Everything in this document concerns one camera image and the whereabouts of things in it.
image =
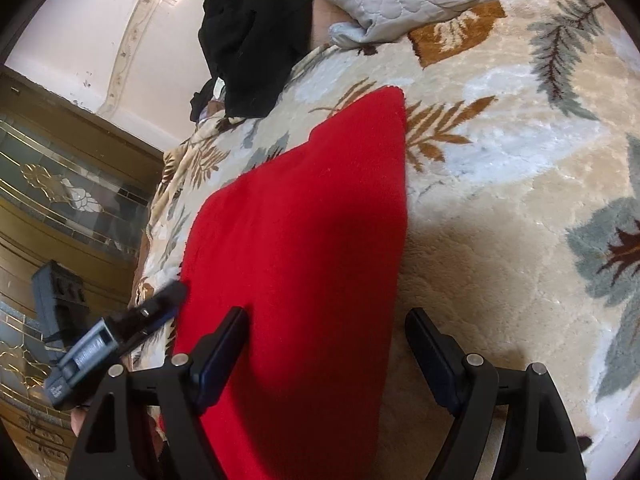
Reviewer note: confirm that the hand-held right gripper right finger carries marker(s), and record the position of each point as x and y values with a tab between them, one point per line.
435	360

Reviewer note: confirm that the leaf print fleece blanket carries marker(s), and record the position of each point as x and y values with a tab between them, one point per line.
500	210

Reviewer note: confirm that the wooden cabinet with glass doors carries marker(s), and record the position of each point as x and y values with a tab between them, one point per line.
65	185

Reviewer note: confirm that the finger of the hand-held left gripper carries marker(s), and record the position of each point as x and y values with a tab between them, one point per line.
160	305

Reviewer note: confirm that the red and blue knit sweater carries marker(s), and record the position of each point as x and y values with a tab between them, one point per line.
300	235

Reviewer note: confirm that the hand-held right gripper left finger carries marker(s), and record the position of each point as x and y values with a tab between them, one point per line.
220	360

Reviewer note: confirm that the black garment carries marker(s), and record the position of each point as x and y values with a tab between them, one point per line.
255	35

